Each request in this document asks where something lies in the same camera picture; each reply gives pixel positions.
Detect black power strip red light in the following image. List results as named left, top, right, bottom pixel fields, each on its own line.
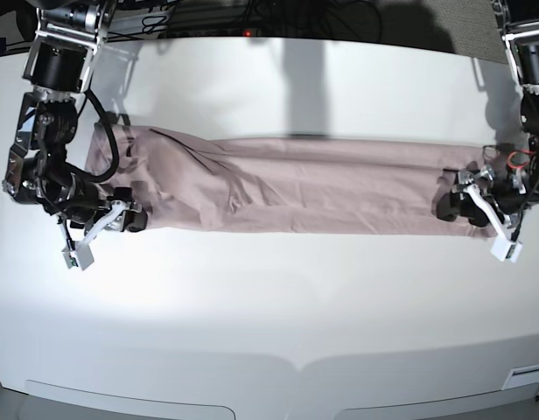
left=162, top=24, right=256, bottom=39

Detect pale pink T-shirt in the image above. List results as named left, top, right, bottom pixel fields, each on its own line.
left=100, top=125, right=494, bottom=239

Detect white label sticker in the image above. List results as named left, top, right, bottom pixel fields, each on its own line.
left=501, top=366, right=539, bottom=390

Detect robot arm black silver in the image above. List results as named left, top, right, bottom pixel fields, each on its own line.
left=435, top=1, right=539, bottom=241
left=3, top=1, right=148, bottom=254

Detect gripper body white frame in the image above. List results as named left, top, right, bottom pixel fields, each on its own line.
left=44, top=174, right=139, bottom=253
left=452, top=164, right=539, bottom=242

